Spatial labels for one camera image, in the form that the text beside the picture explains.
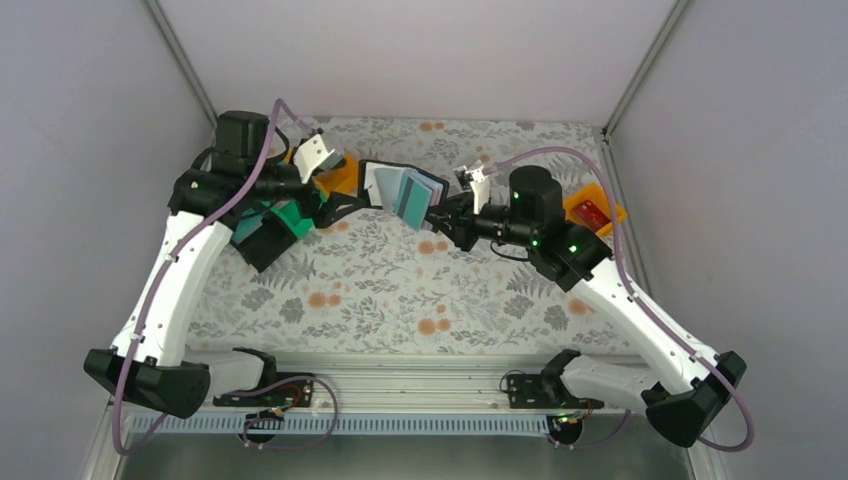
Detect green plastic bin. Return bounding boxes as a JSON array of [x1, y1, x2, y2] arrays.
[[230, 191, 327, 246]]

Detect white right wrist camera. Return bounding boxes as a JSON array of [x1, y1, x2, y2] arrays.
[[453, 160, 491, 214]]

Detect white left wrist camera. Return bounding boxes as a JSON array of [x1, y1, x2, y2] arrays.
[[291, 129, 345, 184]]

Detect red cards in bin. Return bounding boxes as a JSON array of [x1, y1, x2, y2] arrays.
[[572, 200, 611, 233]]

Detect black leather card holder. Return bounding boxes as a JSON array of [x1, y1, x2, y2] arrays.
[[357, 159, 449, 230]]

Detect black plastic bin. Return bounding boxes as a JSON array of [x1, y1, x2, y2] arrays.
[[230, 215, 297, 273]]

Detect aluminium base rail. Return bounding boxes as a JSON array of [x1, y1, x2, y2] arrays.
[[109, 354, 704, 439]]

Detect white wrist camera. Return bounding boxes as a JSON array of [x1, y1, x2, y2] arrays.
[[291, 129, 345, 184], [453, 160, 491, 214]]

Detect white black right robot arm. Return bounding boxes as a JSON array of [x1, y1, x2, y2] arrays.
[[426, 166, 747, 448]]

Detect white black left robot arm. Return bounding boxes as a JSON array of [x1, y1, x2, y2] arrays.
[[83, 110, 347, 419]]

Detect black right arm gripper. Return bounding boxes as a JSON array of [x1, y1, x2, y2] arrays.
[[421, 190, 537, 251]]

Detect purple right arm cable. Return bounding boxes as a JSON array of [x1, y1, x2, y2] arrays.
[[486, 145, 757, 454]]

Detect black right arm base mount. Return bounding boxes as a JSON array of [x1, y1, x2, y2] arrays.
[[498, 370, 604, 410]]

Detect orange plastic bin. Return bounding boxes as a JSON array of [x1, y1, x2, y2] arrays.
[[563, 183, 628, 237], [278, 149, 358, 198]]

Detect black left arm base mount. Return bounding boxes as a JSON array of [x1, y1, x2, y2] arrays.
[[212, 372, 315, 409]]

